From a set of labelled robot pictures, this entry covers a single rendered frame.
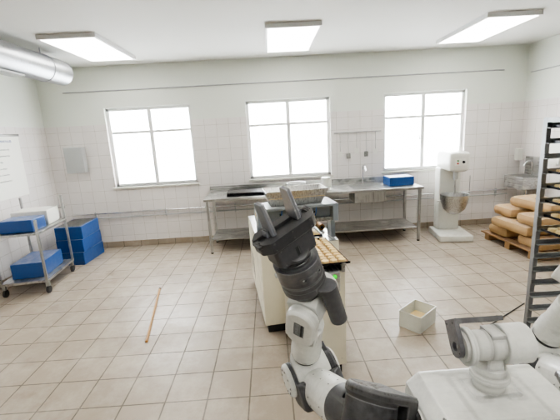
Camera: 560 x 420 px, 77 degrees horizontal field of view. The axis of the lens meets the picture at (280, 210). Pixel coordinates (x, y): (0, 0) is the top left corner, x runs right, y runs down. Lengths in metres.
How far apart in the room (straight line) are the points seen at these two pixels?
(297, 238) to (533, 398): 0.47
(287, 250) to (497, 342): 0.38
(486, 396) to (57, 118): 6.77
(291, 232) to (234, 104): 5.57
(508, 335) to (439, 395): 0.15
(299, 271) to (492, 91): 6.69
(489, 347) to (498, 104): 6.65
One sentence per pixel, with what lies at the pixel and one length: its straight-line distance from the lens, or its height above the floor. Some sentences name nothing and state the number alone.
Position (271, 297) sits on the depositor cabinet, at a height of 0.37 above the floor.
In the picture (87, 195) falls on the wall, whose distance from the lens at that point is 6.90.
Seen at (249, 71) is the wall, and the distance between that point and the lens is 6.17.
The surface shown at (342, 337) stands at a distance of 2.83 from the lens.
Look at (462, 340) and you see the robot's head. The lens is 0.70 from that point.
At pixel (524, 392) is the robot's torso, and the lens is 0.79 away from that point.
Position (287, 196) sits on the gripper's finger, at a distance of 0.60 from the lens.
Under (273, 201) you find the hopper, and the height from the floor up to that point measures 1.23.
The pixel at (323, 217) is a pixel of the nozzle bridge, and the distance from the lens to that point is 3.24.
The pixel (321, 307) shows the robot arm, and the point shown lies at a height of 1.49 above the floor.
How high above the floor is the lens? 1.82
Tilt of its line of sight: 12 degrees down
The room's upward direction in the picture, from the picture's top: 3 degrees counter-clockwise
